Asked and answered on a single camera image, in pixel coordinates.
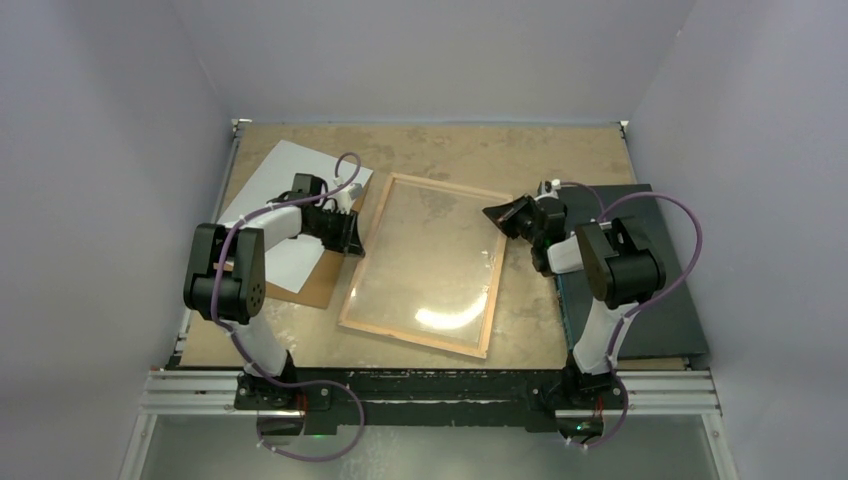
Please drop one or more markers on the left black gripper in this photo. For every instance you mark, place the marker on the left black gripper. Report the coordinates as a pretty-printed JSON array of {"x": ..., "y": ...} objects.
[{"x": 348, "y": 238}]

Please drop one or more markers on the printed photo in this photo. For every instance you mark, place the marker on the printed photo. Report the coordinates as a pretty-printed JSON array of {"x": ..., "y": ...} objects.
[{"x": 291, "y": 262}]

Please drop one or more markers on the aluminium frame rails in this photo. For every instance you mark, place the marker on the aluminium frame rails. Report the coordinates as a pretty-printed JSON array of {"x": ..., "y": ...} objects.
[{"x": 189, "y": 428}]

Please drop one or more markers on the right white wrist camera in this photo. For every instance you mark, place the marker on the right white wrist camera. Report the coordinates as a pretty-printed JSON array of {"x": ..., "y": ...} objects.
[{"x": 548, "y": 189}]

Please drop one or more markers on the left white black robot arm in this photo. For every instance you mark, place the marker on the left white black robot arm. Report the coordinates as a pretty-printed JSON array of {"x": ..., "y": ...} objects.
[{"x": 225, "y": 280}]

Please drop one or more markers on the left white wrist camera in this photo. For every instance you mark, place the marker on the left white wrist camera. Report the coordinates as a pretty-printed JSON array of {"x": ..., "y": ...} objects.
[{"x": 345, "y": 196}]

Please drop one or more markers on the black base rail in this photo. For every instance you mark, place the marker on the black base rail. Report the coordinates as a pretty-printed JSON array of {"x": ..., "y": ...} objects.
[{"x": 538, "y": 401}]

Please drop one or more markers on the brown backing board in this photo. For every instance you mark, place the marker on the brown backing board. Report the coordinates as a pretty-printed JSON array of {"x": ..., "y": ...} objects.
[{"x": 317, "y": 292}]

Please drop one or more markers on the wooden picture frame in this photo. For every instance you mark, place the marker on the wooden picture frame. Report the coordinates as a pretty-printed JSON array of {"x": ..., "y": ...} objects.
[{"x": 351, "y": 298}]

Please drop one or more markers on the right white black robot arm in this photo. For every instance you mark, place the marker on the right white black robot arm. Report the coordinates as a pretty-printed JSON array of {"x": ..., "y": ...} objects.
[{"x": 620, "y": 263}]

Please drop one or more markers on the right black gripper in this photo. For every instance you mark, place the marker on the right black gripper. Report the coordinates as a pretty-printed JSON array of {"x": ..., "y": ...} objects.
[{"x": 504, "y": 215}]

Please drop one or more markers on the dark blue book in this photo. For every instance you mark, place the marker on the dark blue book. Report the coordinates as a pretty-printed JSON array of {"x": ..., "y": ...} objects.
[{"x": 668, "y": 329}]

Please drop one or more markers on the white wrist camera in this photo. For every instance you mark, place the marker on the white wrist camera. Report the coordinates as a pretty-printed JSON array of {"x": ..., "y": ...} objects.
[
  {"x": 548, "y": 189},
  {"x": 345, "y": 196}
]

